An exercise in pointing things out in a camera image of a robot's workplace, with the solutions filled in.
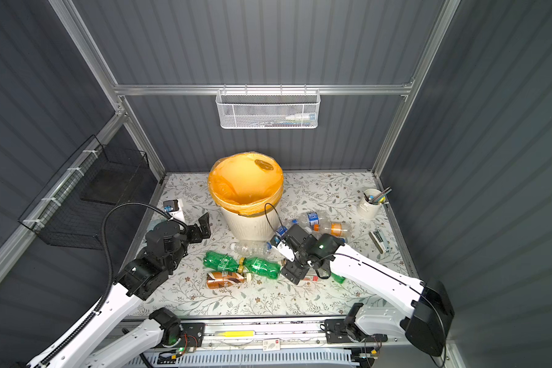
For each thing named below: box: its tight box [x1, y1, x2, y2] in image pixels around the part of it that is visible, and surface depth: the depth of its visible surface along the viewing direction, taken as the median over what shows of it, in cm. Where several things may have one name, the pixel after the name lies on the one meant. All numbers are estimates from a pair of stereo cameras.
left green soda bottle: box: [203, 250, 247, 274], surface depth 88 cm
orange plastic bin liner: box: [207, 151, 284, 217], surface depth 88 cm
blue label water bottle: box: [275, 225, 289, 237], surface depth 95 cm
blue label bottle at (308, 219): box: [297, 211, 331, 229], surface depth 101 cm
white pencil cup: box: [356, 186, 392, 220], surface depth 100 cm
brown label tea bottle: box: [206, 271, 253, 290], surface depth 82 cm
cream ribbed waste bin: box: [220, 204, 282, 242], surface depth 85 cm
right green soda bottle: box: [243, 256, 282, 280], surface depth 86 cm
